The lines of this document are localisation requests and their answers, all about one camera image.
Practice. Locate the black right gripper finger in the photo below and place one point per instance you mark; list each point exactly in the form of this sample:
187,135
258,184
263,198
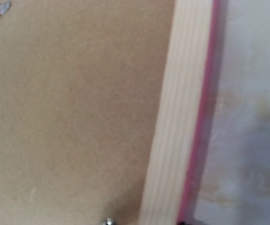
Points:
183,223

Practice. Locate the pink wooden picture frame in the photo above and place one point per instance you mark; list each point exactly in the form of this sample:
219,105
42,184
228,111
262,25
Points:
181,109

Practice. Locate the brown cardboard backing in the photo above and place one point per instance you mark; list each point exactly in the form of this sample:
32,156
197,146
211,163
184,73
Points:
80,82

